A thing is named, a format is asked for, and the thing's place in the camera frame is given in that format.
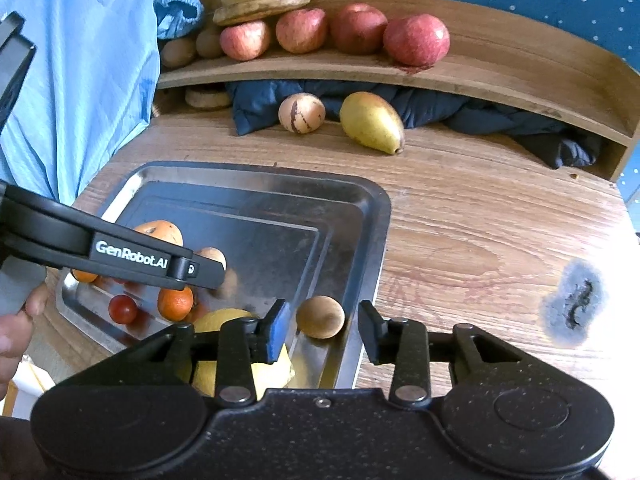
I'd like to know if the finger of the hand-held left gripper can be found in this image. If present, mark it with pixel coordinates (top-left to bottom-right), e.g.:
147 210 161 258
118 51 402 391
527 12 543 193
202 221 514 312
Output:
0 12 37 126
90 229 227 291

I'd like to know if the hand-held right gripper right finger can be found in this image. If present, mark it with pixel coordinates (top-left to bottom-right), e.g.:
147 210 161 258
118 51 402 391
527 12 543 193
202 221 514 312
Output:
359 300 531 408

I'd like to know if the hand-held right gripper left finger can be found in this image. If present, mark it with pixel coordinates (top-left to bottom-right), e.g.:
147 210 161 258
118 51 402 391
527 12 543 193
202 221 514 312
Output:
125 299 292 407

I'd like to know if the pale orange round fruit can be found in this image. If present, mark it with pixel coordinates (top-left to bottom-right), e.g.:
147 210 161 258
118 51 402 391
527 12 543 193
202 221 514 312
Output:
134 220 184 248

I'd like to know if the brown kiwi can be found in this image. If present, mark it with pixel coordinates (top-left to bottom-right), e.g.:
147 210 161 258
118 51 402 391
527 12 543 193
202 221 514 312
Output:
195 26 224 59
195 246 227 271
160 35 197 70
296 295 346 339

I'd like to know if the red cherry tomato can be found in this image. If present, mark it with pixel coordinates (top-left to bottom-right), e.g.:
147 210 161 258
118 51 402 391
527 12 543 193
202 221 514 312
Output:
108 294 138 324

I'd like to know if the large yellow round fruit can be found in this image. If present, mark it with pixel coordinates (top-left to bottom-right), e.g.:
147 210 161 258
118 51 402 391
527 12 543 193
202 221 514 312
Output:
192 308 296 396

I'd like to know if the metal tray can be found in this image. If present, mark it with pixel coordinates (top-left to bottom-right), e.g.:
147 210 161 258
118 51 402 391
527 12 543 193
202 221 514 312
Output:
55 161 392 391

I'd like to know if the person's left hand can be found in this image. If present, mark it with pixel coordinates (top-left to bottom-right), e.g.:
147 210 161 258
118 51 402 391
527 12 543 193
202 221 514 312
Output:
0 282 49 401

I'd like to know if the light blue sheet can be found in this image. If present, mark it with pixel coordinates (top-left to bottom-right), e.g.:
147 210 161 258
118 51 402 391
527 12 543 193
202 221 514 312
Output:
0 0 161 206

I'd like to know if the white and yellow package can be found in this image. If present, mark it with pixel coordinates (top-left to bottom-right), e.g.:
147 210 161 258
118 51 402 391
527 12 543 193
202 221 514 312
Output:
0 355 56 418

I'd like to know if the crumpled blue cloth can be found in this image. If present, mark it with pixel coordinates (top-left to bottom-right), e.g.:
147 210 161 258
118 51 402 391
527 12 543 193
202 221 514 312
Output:
152 0 205 40

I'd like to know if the brown round flat object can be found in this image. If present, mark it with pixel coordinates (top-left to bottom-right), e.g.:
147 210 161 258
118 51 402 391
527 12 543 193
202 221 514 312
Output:
185 85 232 110

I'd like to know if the yellow green mango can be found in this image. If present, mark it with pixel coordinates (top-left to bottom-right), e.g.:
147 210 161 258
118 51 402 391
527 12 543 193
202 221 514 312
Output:
339 91 405 155

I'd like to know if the striped pepino melon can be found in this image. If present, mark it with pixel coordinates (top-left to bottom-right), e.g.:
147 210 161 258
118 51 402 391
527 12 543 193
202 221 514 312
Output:
278 93 326 135

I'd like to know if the red apple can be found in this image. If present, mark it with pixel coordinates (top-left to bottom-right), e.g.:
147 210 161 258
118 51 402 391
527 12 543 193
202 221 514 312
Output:
329 3 389 56
275 8 330 55
383 14 451 67
219 20 272 62

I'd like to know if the dark blue jacket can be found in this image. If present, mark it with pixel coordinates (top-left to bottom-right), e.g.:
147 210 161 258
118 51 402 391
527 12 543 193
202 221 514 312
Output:
225 79 603 170

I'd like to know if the curved wooden shelf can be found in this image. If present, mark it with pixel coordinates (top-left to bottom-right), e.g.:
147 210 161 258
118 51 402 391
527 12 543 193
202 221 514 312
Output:
157 0 640 183

